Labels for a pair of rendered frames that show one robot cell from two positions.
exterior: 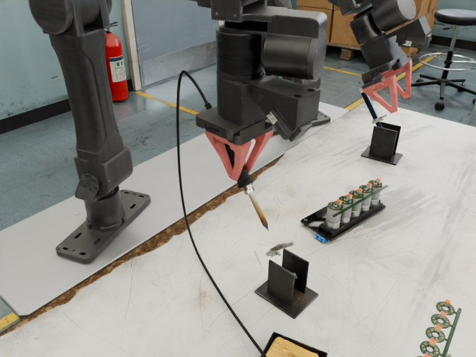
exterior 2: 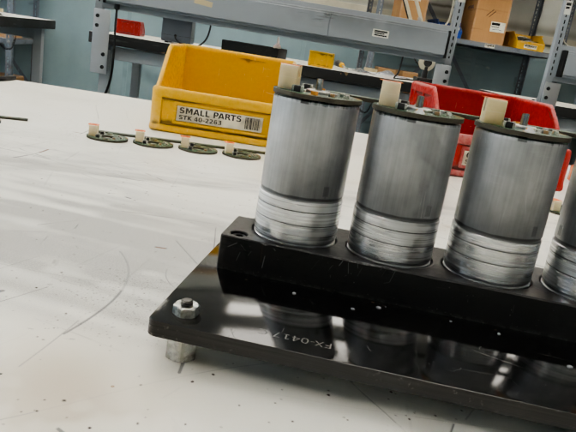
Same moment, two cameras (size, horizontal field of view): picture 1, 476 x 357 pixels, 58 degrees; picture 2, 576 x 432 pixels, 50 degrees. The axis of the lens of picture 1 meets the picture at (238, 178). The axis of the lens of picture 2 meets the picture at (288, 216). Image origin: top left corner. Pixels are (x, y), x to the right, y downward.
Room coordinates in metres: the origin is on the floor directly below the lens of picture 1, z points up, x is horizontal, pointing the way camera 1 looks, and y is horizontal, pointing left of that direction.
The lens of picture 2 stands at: (0.80, -0.13, 0.82)
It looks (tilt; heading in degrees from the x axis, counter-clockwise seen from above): 15 degrees down; 226
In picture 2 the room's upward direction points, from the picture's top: 9 degrees clockwise
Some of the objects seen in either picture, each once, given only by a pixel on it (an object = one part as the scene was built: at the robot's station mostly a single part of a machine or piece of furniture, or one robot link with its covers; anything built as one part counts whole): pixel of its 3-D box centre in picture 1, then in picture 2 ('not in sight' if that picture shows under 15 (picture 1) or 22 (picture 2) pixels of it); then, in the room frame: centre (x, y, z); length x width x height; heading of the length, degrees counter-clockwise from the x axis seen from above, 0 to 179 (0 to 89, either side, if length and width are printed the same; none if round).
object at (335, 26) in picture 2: not in sight; (279, 19); (-0.81, -2.00, 0.90); 1.30 x 0.06 x 0.12; 140
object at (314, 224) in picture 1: (343, 214); (481, 346); (0.65, -0.20, 0.76); 0.16 x 0.07 x 0.01; 129
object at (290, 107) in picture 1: (273, 108); not in sight; (0.49, -0.04, 1.04); 0.11 x 0.07 x 0.06; 47
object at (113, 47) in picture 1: (113, 61); not in sight; (3.16, 0.91, 0.29); 0.16 x 0.15 x 0.55; 140
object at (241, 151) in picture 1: (240, 146); not in sight; (0.53, 0.00, 0.97); 0.07 x 0.07 x 0.09; 47
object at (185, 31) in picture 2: not in sight; (178, 31); (-0.61, -2.36, 0.80); 0.15 x 0.12 x 0.10; 51
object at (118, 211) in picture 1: (104, 207); not in sight; (0.63, 0.24, 0.79); 0.20 x 0.07 x 0.08; 159
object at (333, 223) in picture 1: (333, 217); not in sight; (0.60, -0.17, 0.79); 0.02 x 0.02 x 0.05
